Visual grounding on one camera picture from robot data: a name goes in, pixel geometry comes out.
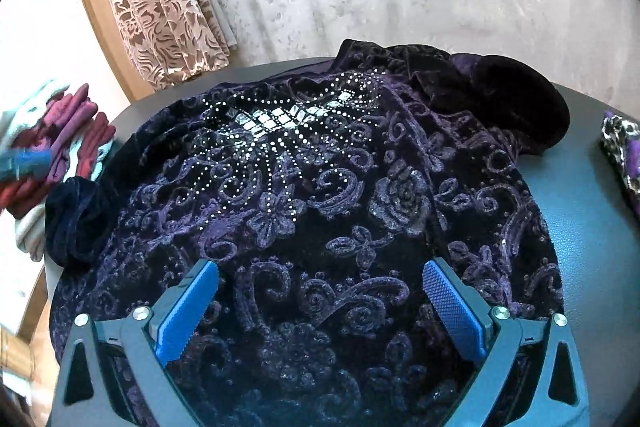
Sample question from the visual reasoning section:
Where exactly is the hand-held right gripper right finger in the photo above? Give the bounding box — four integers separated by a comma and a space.
422, 257, 591, 427

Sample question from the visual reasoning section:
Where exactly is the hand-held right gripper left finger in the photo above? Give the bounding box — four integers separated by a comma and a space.
52, 258, 221, 427

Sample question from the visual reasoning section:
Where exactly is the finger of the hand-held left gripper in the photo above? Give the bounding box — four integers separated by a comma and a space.
0, 146, 55, 185

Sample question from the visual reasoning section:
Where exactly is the leopard print garment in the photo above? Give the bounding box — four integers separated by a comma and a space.
600, 109, 640, 218

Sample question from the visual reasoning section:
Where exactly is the pile of folded clothes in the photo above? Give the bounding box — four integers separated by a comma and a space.
0, 79, 118, 264

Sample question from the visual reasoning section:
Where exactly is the dark purple velvet garment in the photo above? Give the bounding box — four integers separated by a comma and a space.
45, 38, 572, 427

